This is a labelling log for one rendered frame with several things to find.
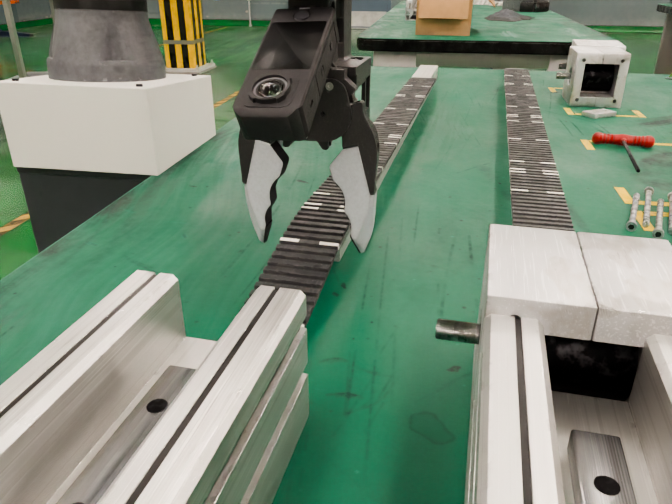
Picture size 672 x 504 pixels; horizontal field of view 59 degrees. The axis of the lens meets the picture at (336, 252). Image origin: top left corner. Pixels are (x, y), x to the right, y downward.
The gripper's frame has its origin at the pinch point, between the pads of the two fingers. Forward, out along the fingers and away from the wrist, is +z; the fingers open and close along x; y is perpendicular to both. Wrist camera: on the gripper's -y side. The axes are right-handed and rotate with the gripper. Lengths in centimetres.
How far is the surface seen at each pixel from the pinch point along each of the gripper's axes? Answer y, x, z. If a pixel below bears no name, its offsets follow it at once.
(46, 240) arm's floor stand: 20, 45, 14
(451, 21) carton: 193, 1, -2
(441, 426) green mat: -16.4, -12.5, 3.0
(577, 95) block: 75, -30, 1
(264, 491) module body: -24.8, -5.0, 1.1
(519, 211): 9.5, -17.1, -0.4
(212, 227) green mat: 6.8, 12.1, 3.1
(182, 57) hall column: 542, 295, 66
